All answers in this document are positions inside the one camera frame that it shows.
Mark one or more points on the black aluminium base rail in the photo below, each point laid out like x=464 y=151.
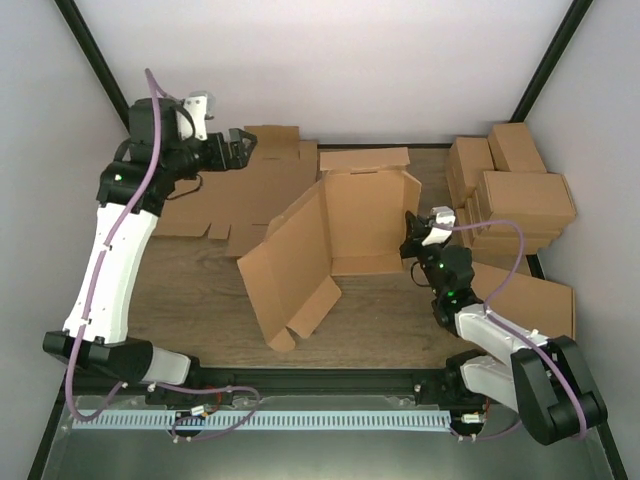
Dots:
x=425 y=386

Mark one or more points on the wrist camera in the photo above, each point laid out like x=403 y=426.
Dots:
x=441 y=223
x=200 y=106

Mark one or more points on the left black frame post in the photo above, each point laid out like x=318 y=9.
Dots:
x=81 y=32

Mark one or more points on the right black frame post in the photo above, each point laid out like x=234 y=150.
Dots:
x=565 y=32

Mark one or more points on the folded box back right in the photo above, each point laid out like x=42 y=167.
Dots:
x=513 y=149

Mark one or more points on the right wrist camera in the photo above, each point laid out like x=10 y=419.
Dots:
x=441 y=223

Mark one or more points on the flat cardboard sheet stack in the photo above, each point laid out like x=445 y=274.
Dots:
x=238 y=205

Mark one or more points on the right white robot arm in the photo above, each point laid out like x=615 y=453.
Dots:
x=545 y=381

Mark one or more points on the folded box back left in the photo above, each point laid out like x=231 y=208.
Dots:
x=468 y=159

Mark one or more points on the folded boxes lower stack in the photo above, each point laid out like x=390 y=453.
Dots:
x=499 y=239

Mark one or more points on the black frame post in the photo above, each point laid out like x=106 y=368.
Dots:
x=565 y=32
x=81 y=32

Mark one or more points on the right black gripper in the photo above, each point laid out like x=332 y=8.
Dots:
x=415 y=234

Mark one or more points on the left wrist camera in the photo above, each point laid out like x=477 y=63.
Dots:
x=200 y=106

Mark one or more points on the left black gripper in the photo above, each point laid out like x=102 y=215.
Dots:
x=238 y=158

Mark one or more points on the folded box near right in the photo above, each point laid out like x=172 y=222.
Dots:
x=534 y=303

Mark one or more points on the light blue cable duct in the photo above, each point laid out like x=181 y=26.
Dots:
x=156 y=420

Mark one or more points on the folded box top stack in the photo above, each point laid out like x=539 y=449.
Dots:
x=533 y=200

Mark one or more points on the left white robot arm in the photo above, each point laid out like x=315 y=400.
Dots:
x=168 y=142

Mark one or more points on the cardboard box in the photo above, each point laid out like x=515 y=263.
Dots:
x=350 y=222

